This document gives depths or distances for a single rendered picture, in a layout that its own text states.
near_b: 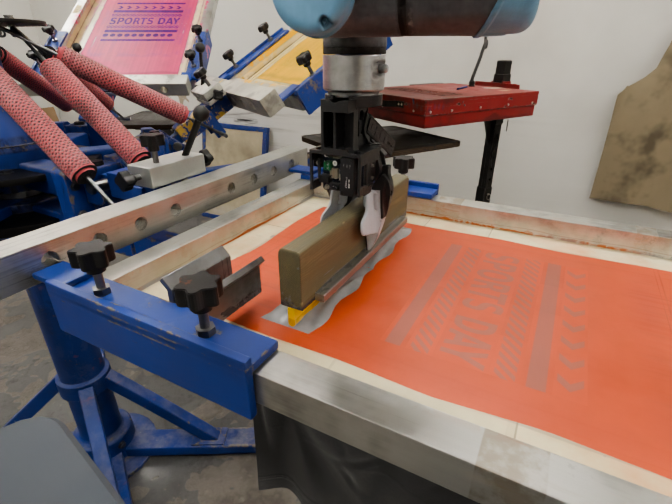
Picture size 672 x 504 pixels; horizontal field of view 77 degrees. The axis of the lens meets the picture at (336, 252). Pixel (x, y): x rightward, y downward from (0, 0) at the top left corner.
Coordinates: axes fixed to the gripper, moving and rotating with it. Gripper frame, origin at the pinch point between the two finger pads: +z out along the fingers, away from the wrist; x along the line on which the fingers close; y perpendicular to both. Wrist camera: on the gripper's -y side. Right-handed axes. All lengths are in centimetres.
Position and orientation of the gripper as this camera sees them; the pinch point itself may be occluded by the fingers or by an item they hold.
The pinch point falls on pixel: (357, 236)
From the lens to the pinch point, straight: 62.3
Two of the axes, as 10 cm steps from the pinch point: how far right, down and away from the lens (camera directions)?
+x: 8.8, 2.1, -4.3
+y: -4.7, 3.8, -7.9
